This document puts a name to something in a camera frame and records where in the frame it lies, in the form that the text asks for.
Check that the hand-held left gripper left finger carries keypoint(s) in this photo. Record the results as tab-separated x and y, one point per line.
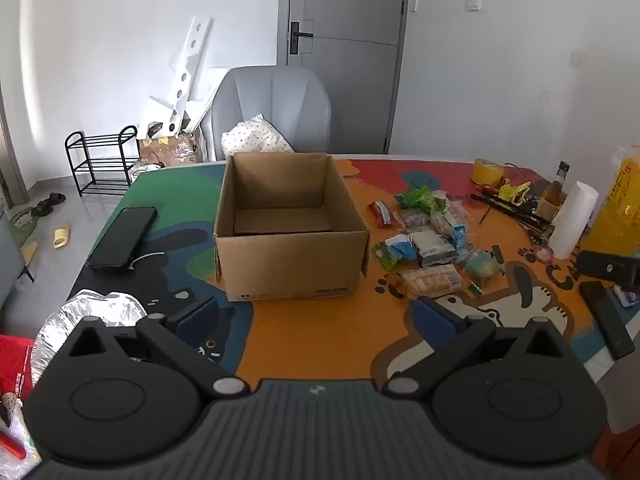
197	317

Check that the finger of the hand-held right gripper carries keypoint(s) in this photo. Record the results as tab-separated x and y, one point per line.
610	266

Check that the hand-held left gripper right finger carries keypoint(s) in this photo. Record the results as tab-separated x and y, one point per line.
432	317

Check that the pile of mixed snack packets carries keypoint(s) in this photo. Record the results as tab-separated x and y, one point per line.
435	250

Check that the brown cardboard box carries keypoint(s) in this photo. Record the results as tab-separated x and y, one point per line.
290	265

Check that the red shiny snack wrapper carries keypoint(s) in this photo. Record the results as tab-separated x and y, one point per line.
382	213

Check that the small purple white object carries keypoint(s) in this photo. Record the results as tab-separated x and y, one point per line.
626	296

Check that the black flat remote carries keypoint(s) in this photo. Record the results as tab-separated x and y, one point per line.
607	320

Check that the white paper roll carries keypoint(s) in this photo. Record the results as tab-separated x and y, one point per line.
572	220

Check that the yellow liquid jug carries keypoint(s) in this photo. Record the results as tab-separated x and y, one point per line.
620	200

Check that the bunch of keys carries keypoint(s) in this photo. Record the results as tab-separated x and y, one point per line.
542	250

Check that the amber glass bottle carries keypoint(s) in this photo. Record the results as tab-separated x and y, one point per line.
552	195

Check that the black metal rod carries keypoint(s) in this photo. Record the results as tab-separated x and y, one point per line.
525	220
505	203

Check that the crumpled aluminium foil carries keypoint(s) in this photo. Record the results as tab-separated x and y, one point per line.
95	307

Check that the black smartphone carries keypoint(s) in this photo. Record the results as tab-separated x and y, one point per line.
122	237

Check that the thin black stick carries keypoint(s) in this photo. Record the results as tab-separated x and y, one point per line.
486	216

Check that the yellow crumpled wrapper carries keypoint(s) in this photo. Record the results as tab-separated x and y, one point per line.
515	192

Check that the green snack wrapper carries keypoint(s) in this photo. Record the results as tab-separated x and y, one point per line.
412	197

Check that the yellow tape roll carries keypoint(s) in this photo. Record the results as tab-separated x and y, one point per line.
489	172

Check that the yellow slipper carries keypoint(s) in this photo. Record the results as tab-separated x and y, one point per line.
61	237
30	252

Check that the brown paper bag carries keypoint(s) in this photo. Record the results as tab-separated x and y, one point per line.
167	150

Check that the black metal shoe rack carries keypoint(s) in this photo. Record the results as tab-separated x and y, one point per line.
100	162

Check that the dark slipper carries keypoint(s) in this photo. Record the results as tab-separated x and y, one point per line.
56	198
41	208

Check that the red cloth bag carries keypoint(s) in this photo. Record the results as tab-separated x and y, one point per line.
15	365

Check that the white dotted pillow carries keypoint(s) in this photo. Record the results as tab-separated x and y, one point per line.
255	137

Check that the grey upholstered chair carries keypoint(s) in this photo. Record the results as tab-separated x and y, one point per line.
272	95

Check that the white foam board with holes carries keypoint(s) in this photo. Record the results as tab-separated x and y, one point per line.
190	60

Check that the grey door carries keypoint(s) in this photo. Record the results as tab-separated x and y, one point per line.
345	35

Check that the white wall switch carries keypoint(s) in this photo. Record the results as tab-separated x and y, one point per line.
474	2

